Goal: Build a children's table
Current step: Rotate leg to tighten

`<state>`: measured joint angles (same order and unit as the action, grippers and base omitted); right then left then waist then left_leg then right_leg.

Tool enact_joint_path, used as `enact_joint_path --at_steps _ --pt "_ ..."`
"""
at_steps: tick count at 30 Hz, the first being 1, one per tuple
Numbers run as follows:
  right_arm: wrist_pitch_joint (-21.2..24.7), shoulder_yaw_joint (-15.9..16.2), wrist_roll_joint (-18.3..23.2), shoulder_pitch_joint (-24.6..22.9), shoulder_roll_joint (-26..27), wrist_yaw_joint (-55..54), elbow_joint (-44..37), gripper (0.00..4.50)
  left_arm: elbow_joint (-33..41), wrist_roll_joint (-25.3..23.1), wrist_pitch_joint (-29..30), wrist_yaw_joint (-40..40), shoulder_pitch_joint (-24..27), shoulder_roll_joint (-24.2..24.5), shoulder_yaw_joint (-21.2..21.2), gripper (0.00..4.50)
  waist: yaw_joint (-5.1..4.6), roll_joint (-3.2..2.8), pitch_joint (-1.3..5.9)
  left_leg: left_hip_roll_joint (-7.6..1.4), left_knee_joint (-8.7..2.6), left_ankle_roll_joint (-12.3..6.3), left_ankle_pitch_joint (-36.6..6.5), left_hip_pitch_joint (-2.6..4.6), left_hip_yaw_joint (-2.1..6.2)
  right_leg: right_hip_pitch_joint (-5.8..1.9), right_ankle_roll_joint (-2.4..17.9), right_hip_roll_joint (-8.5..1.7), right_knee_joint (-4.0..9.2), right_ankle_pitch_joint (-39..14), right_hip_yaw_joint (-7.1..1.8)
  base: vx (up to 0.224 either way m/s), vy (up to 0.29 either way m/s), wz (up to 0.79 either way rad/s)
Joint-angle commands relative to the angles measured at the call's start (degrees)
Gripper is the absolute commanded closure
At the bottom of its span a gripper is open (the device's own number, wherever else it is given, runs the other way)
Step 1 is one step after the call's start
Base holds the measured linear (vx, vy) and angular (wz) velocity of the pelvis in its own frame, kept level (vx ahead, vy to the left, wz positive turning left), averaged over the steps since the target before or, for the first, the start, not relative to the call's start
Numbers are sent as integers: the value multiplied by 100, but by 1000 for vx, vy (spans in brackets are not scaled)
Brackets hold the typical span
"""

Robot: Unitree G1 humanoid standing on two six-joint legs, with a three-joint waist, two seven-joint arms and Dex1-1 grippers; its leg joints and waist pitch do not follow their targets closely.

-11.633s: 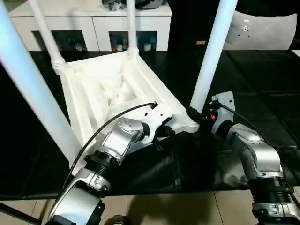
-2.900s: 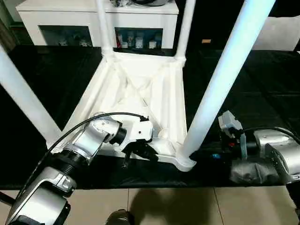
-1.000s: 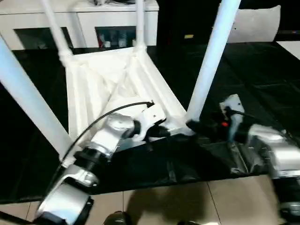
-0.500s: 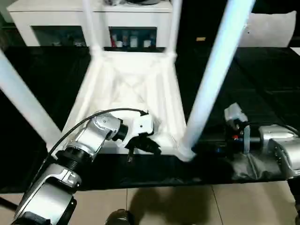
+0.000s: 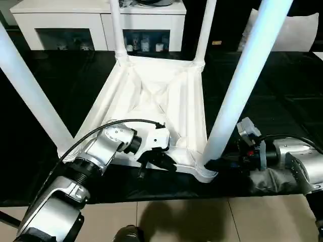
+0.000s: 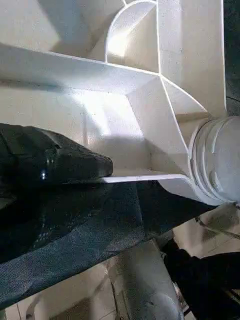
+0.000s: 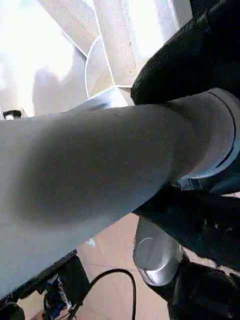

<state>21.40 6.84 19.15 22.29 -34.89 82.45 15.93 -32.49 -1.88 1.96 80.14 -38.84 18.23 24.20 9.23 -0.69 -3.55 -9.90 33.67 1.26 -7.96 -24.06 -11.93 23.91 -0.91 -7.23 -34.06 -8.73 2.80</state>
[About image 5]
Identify white plastic table leg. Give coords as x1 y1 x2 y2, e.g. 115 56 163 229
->
109 0 128 57
193 0 218 64
202 0 294 167
0 23 75 152

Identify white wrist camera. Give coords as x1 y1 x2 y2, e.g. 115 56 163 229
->
136 124 170 162
236 117 267 169

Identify white plastic table top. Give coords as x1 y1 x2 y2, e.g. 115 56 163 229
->
58 53 219 183

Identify black work table leg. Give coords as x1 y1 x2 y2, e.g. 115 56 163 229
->
0 211 21 227

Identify white glass-door cabinet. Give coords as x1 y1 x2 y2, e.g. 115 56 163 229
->
10 0 187 52

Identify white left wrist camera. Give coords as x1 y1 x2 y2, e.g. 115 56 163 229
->
136 124 170 162

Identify black tall cabinet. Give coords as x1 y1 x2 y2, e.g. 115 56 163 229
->
184 0 263 51

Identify grey carry case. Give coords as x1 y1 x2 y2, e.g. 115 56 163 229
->
119 0 175 7

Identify light grey cushion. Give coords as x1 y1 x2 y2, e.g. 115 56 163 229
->
237 9 319 52

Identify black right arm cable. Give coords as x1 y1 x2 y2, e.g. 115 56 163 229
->
252 134 323 152

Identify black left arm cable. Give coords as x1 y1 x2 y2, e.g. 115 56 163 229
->
23 118 166 237

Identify black robot foot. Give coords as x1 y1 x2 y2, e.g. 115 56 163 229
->
114 226 144 242

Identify black table mat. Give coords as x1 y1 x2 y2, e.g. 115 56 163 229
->
0 49 323 207

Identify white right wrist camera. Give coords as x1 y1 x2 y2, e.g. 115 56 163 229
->
236 117 267 169

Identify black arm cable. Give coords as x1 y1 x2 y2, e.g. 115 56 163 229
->
252 134 323 152
23 118 166 237

